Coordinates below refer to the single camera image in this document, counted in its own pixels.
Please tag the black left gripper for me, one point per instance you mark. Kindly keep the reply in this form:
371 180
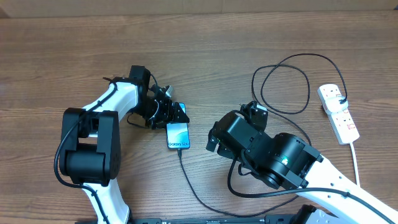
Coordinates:
166 115

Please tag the Samsung Galaxy smartphone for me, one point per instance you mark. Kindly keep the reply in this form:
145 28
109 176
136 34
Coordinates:
177 136

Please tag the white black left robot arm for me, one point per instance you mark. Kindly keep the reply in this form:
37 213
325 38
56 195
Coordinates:
89 154

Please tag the white charger plug adapter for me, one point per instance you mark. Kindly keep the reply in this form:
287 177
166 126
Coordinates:
335 104

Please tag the white power strip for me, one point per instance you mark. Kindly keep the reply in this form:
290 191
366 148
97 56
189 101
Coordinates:
341 122

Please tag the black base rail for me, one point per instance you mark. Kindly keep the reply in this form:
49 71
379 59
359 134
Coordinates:
268 219

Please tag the brown cardboard box wall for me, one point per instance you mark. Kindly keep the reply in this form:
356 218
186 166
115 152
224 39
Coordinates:
82 8

